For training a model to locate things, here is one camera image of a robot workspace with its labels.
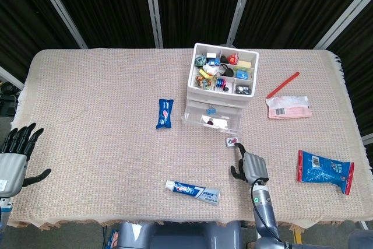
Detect blue packet under table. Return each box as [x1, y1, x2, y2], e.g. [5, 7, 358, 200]
[106, 228, 119, 248]

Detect white drawer organizer box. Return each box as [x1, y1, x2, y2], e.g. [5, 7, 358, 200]
[185, 43, 259, 115]

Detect colourful wrapped candies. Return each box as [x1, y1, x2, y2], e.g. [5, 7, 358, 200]
[195, 75, 216, 88]

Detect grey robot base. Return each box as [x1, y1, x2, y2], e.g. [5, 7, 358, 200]
[115, 221, 242, 249]

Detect blue white toothpaste tube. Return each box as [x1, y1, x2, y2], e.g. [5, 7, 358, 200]
[165, 180, 221, 206]

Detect white crumpled wrapper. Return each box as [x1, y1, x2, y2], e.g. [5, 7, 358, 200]
[203, 64, 220, 75]

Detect blue red snack bag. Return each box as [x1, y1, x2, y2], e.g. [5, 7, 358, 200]
[296, 150, 356, 196]

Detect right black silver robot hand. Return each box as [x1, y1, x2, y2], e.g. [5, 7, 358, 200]
[230, 142, 269, 185]

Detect black round looped item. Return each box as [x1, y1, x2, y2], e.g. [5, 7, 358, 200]
[219, 65, 235, 77]

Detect beige woven tablecloth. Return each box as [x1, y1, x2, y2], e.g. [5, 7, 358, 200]
[6, 47, 373, 231]

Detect pink white flat package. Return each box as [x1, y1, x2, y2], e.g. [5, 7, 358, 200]
[265, 96, 313, 120]

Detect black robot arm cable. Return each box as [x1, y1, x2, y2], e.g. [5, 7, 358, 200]
[251, 177, 289, 249]

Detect blue Pepsi snack packet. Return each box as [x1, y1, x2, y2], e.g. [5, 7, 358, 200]
[156, 99, 175, 129]

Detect clear plastic drawer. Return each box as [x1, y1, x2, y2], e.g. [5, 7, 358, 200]
[181, 103, 242, 135]

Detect white card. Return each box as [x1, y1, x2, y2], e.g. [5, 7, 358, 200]
[200, 115, 230, 129]

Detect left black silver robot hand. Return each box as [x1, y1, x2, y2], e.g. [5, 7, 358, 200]
[0, 122, 52, 197]

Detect black equipment clutter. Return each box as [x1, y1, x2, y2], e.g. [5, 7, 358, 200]
[0, 81, 20, 115]

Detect red flat stick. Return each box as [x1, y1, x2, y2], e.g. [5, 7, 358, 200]
[265, 71, 301, 99]

